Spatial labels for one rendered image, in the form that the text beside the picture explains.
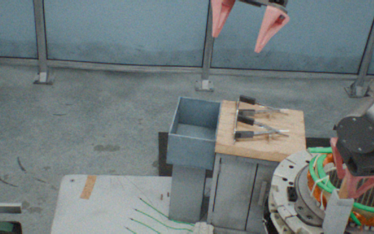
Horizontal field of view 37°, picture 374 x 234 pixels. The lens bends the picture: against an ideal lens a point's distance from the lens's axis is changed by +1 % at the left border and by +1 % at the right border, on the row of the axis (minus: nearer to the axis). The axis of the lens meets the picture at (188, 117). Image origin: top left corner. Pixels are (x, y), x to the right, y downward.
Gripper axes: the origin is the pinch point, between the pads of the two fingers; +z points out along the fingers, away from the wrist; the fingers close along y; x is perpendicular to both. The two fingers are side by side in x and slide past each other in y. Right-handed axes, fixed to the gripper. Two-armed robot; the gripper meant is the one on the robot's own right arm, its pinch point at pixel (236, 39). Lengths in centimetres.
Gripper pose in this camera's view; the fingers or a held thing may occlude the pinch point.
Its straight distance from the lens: 94.7
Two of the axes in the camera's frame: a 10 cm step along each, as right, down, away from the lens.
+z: -3.5, 9.3, 1.3
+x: 4.4, 0.4, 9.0
